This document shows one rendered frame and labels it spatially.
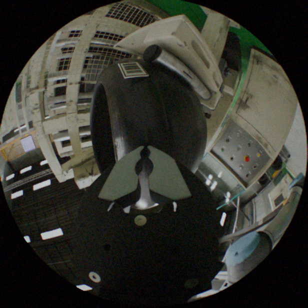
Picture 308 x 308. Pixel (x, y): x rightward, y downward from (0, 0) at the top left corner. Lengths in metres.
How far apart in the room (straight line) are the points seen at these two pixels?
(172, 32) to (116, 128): 0.20
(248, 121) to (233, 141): 0.22
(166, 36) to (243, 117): 0.75
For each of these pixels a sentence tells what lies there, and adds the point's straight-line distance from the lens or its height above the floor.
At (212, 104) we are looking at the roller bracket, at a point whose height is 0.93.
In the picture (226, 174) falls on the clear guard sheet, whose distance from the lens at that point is 0.94.
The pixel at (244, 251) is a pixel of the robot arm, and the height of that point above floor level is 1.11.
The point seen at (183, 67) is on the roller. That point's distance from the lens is 0.25.
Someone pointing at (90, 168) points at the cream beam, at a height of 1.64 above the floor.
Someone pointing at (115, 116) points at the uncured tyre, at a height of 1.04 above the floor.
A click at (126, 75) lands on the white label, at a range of 0.16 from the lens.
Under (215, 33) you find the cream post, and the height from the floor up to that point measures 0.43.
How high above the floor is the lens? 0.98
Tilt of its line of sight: 36 degrees up
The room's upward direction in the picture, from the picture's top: 158 degrees counter-clockwise
